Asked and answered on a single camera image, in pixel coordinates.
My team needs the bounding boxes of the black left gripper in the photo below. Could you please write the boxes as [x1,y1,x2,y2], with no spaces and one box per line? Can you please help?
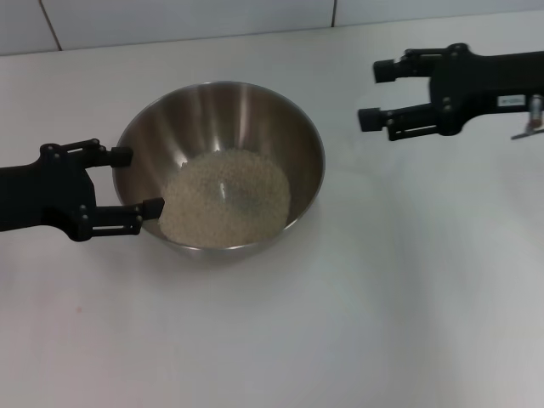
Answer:
[0,138,166,243]

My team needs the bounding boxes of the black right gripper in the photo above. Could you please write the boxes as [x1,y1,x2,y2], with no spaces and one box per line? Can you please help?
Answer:
[358,42,544,142]

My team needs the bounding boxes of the white rice grains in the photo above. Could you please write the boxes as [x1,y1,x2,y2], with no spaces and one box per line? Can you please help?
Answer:
[157,147,292,247]

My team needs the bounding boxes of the stainless steel mixing bowl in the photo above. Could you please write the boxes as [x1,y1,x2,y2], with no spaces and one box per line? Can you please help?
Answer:
[113,79,326,263]

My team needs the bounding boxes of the right arm cable with plug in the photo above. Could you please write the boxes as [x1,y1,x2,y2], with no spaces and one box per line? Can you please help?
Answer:
[511,96,544,140]

